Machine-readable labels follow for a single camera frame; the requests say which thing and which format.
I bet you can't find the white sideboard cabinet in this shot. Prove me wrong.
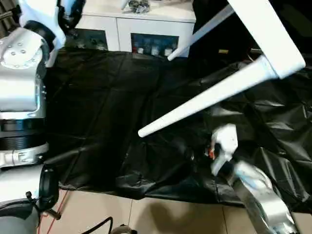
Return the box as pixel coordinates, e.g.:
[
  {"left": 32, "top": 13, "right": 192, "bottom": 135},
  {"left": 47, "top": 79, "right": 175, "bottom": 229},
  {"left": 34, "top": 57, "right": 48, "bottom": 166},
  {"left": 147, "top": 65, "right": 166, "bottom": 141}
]
[{"left": 74, "top": 0, "right": 197, "bottom": 59}]

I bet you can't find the grey metal tripod stand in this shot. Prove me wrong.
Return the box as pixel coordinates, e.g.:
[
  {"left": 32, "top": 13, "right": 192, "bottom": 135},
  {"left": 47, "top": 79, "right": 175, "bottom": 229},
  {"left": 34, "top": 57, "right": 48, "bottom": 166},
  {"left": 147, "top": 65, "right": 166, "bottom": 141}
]
[{"left": 0, "top": 0, "right": 23, "bottom": 34}]

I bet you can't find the black plastic mat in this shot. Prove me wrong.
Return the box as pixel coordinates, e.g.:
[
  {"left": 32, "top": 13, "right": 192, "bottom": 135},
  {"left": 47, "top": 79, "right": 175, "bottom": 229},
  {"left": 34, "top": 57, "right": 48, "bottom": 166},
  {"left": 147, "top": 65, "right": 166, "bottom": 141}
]
[{"left": 42, "top": 46, "right": 312, "bottom": 215}]

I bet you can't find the dark bag of small parts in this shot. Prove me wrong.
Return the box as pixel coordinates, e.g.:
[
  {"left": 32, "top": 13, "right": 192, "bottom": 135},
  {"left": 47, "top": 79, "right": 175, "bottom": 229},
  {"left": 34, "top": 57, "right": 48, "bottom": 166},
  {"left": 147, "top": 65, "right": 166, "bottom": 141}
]
[{"left": 127, "top": 0, "right": 152, "bottom": 13}]

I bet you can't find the dark brown rounded object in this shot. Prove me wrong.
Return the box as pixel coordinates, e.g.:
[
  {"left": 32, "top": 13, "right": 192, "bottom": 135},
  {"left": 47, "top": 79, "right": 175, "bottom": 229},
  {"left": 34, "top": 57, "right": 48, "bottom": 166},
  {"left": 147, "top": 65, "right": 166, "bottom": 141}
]
[{"left": 112, "top": 223, "right": 137, "bottom": 234}]

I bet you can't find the black speaker cabinet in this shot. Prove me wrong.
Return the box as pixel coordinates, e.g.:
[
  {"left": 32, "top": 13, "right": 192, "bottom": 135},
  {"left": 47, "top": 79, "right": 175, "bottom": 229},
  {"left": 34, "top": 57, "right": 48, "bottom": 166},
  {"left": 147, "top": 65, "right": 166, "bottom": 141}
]
[{"left": 190, "top": 0, "right": 265, "bottom": 63}]

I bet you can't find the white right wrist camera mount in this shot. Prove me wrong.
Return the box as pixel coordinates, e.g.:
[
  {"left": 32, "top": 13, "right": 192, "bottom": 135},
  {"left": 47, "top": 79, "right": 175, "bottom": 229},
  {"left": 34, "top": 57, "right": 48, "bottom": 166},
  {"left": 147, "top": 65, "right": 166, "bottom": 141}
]
[{"left": 209, "top": 123, "right": 239, "bottom": 176}]

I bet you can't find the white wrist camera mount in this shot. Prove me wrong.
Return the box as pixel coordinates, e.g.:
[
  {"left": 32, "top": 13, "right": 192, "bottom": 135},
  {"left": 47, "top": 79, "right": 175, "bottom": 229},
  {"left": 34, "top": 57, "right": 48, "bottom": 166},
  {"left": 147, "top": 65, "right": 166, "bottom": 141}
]
[
  {"left": 209, "top": 123, "right": 239, "bottom": 176},
  {"left": 19, "top": 0, "right": 67, "bottom": 68}
]

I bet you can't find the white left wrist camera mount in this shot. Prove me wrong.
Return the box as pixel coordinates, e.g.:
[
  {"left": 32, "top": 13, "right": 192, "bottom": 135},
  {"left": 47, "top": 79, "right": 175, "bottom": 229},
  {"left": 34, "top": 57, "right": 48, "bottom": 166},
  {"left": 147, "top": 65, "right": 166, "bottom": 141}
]
[{"left": 19, "top": 0, "right": 67, "bottom": 68}]

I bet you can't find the black floor cable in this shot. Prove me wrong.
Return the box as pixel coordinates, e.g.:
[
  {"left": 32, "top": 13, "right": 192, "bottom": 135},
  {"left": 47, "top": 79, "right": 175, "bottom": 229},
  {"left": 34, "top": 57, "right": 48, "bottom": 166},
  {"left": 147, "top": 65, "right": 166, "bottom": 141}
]
[{"left": 93, "top": 216, "right": 115, "bottom": 234}]

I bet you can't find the black metal floor frame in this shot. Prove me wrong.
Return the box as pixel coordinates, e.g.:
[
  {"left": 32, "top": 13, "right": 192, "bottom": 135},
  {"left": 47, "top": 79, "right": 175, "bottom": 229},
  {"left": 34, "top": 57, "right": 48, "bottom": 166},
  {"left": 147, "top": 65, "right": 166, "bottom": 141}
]
[{"left": 44, "top": 209, "right": 62, "bottom": 220}]

